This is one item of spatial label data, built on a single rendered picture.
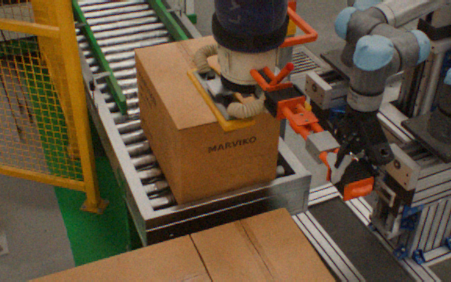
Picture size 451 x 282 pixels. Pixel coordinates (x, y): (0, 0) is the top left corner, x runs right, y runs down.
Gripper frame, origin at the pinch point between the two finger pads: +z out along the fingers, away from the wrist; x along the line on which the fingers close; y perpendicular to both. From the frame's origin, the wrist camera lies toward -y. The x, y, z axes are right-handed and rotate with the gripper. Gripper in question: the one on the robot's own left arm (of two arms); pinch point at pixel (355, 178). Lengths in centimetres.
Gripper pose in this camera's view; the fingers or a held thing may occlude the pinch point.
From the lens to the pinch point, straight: 148.9
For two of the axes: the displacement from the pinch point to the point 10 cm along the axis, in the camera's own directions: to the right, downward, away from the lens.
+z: -0.2, 7.9, 6.1
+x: -9.2, 2.2, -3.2
